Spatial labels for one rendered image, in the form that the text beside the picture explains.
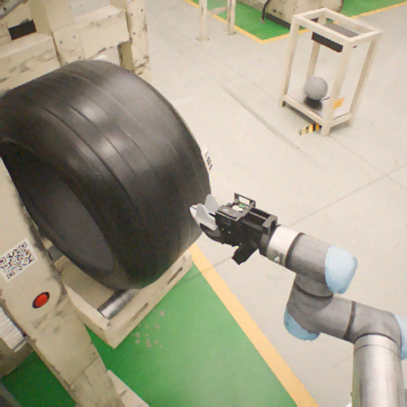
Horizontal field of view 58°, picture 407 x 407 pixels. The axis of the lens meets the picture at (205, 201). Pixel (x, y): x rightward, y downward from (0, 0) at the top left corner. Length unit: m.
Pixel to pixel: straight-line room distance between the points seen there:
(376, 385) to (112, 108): 0.66
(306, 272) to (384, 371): 0.19
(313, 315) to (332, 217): 1.93
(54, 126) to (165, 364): 1.45
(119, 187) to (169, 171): 0.12
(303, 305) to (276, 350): 1.31
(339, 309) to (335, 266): 0.10
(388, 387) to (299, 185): 2.24
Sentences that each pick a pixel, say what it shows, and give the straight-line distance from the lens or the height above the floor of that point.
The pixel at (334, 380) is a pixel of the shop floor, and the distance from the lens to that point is 2.04.
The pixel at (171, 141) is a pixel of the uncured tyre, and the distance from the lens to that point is 0.80.
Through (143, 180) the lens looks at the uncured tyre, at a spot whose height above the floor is 1.35.
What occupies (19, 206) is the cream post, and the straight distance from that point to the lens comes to 0.79.
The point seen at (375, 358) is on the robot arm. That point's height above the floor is 1.26.
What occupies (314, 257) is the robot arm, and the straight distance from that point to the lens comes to 0.68.
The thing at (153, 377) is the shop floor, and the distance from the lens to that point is 1.97.
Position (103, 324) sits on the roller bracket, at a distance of 1.03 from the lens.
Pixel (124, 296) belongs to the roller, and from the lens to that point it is 1.10.
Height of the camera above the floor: 1.84
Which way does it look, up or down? 45 degrees down
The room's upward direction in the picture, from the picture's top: straight up
